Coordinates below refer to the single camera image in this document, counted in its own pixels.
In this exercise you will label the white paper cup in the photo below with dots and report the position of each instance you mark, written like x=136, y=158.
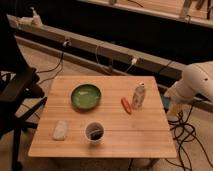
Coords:
x=94, y=132

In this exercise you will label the white spray bottle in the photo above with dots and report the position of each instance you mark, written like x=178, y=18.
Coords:
x=36, y=18

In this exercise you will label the small clear plastic bottle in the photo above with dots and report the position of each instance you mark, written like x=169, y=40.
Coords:
x=138, y=96

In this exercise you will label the black office chair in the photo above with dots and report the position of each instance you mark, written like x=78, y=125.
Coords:
x=18, y=81

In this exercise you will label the green round bowl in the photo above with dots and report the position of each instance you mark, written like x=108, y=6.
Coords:
x=85, y=97

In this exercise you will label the orange carrot toy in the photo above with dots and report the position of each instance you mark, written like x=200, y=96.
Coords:
x=126, y=105

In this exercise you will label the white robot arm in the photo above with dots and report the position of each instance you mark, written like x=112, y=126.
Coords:
x=196, y=78

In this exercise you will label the long metal beam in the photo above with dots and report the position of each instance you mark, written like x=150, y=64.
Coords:
x=162, y=47

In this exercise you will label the blue box on floor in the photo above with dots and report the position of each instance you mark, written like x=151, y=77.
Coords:
x=166, y=102

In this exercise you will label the wooden square table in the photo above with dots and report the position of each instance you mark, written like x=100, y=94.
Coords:
x=142, y=134

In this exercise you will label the pale rectangular sponge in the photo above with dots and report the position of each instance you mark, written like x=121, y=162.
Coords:
x=60, y=130

